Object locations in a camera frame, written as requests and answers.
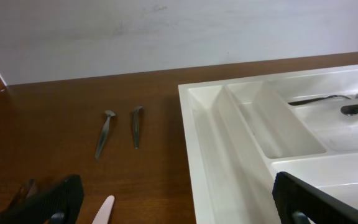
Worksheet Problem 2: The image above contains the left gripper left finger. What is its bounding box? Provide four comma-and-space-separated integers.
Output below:
0, 174, 85, 224

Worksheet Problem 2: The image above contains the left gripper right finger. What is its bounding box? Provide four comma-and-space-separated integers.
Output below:
272, 172, 358, 224

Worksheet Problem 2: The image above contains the white cutlery tray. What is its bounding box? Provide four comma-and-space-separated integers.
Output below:
178, 65, 358, 223

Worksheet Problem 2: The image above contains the metal fork dark handle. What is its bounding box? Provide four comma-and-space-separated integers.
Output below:
288, 95, 352, 106

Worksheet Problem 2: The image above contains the pink plastic knife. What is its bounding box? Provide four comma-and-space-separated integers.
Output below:
92, 195, 115, 224

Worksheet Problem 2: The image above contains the small metal spoon left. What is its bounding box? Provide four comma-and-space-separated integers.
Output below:
94, 110, 116, 161

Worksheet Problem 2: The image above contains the small metal spoon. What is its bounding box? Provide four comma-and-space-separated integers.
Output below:
94, 110, 116, 161
131, 106, 144, 149

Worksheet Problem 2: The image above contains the small metal spoon right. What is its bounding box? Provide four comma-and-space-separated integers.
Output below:
131, 106, 144, 149

